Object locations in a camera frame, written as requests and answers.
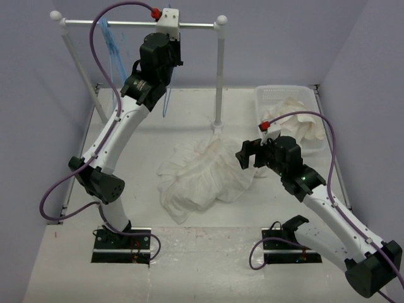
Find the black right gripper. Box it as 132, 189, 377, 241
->
235, 133, 287, 177

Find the blue wire hanger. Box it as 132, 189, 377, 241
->
161, 3, 175, 118

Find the white skirt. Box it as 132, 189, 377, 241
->
157, 135, 268, 224

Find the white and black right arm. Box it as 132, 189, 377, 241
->
235, 136, 403, 298

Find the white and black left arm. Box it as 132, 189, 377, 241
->
68, 32, 183, 248

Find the white clothes rack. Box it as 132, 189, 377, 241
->
50, 10, 228, 134

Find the white plastic basket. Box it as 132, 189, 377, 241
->
254, 85, 326, 155

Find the bundle of blue hangers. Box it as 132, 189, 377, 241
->
97, 16, 140, 122

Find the white cloth in basket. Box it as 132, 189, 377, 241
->
261, 97, 325, 143

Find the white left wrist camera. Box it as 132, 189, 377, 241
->
155, 8, 180, 41

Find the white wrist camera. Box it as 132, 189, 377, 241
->
259, 121, 282, 146
155, 8, 180, 41

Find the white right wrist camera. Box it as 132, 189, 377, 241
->
259, 121, 282, 146

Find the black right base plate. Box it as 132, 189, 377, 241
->
261, 228, 322, 264

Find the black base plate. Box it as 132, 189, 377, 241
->
91, 227, 151, 264
261, 228, 322, 264

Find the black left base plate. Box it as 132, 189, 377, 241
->
91, 227, 151, 264

